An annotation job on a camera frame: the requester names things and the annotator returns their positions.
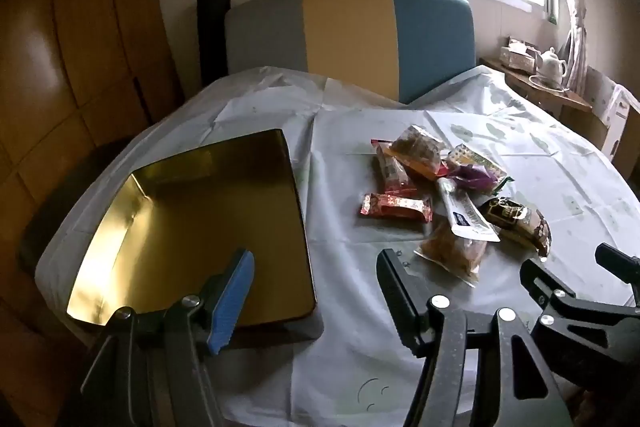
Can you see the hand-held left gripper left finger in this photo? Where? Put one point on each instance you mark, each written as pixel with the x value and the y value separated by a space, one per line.
pixel 235 297

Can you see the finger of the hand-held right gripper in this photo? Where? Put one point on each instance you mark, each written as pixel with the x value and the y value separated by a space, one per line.
pixel 542 282
pixel 617 259

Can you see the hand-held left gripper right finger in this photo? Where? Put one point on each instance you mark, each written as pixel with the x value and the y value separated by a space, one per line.
pixel 400 302

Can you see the dark brown snack packet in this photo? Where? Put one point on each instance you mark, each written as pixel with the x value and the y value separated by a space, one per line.
pixel 515 217

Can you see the clear packet of brown snacks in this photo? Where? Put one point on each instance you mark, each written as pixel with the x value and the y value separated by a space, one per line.
pixel 452 252

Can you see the red patterned snack packet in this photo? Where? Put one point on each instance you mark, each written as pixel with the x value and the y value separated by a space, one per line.
pixel 395 207

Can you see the brown box with gold inside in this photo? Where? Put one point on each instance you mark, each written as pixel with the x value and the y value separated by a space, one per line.
pixel 200 207

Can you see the long white snack packet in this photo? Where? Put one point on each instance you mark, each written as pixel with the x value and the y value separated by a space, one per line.
pixel 462 212

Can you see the clear red rice bar packet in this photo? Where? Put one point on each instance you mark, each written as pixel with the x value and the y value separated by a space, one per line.
pixel 395 169

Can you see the orange packet of brown snack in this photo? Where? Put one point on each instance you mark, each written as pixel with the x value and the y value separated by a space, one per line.
pixel 417 147

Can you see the white printed tablecloth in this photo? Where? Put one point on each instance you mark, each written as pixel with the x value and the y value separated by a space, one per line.
pixel 350 332

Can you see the wooden side table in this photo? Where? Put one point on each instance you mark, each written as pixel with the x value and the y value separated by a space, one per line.
pixel 545 92

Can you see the dark chair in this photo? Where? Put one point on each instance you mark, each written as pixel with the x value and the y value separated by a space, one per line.
pixel 60 197

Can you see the white teapot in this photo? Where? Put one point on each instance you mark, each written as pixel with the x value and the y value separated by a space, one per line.
pixel 550 67

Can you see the tissue box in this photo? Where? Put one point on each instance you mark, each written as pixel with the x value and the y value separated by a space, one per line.
pixel 520 56

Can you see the black rolled mat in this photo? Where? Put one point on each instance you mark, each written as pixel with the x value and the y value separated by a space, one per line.
pixel 212 37

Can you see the grey yellow blue chair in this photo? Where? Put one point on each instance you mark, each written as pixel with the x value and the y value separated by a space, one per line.
pixel 345 32

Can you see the wooden wardrobe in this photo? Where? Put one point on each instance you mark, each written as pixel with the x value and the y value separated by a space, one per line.
pixel 75 32

